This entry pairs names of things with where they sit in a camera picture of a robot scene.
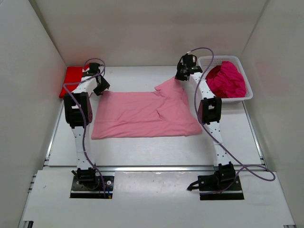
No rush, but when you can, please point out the light pink polo shirt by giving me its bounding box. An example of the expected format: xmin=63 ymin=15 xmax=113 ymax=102
xmin=91 ymin=78 xmax=202 ymax=140

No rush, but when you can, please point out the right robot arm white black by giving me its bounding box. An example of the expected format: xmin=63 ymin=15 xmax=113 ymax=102
xmin=175 ymin=53 xmax=236 ymax=191

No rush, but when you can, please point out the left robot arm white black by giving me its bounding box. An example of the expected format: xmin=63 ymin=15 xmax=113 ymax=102
xmin=60 ymin=59 xmax=110 ymax=192

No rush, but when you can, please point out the white plastic basket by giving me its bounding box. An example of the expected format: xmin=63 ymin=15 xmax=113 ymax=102
xmin=204 ymin=55 xmax=253 ymax=104

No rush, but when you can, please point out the folded red t shirt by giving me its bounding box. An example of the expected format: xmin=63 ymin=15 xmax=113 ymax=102
xmin=64 ymin=66 xmax=83 ymax=92

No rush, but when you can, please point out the dark red t shirt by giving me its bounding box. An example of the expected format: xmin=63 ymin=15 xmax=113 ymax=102
xmin=206 ymin=66 xmax=221 ymax=82

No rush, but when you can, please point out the magenta t shirt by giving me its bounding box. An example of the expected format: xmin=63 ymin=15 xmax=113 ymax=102
xmin=206 ymin=61 xmax=246 ymax=98

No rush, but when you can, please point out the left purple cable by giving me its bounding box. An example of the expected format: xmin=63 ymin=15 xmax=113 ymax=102
xmin=63 ymin=58 xmax=107 ymax=199

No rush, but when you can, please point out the purple cable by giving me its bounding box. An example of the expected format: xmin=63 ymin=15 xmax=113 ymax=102
xmin=185 ymin=47 xmax=277 ymax=195
xmin=63 ymin=58 xmax=107 ymax=199

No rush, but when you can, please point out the aluminium rail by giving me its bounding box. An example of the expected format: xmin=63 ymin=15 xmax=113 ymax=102
xmin=43 ymin=165 xmax=262 ymax=172

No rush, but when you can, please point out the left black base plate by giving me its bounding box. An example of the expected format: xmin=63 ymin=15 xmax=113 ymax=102
xmin=70 ymin=175 xmax=114 ymax=199

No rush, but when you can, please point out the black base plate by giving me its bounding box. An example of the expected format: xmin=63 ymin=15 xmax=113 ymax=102
xmin=70 ymin=175 xmax=114 ymax=199
xmin=187 ymin=174 xmax=245 ymax=201

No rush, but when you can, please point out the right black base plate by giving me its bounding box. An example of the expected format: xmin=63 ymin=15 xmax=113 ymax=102
xmin=187 ymin=174 xmax=245 ymax=201

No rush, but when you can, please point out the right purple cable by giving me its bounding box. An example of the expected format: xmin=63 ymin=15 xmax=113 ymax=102
xmin=185 ymin=47 xmax=277 ymax=195

